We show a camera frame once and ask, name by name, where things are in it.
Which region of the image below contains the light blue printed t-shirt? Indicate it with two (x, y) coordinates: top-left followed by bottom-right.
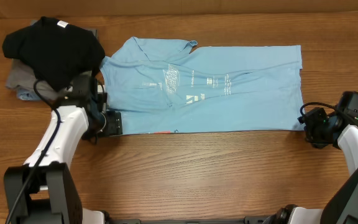
(100, 37), (303, 135)

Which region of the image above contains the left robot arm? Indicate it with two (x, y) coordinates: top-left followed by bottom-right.
(4, 72), (122, 224)

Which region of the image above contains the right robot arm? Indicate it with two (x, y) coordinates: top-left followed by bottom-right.
(264, 91), (358, 224)

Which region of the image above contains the black folded t-shirt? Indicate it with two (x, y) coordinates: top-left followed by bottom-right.
(2, 16), (105, 91)

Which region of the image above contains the grey folded t-shirt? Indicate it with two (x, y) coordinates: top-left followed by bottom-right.
(6, 29), (99, 101)

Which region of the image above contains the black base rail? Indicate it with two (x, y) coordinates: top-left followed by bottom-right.
(105, 215), (268, 224)

